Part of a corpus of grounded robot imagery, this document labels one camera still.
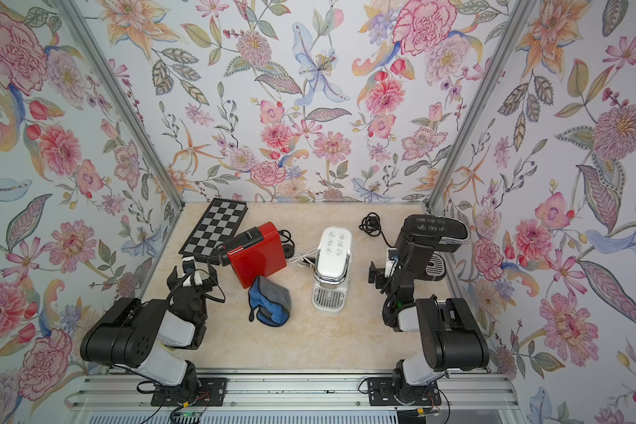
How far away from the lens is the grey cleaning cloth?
0.86 metres

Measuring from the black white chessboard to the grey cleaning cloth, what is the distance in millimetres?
243

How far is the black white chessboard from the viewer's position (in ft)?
3.38
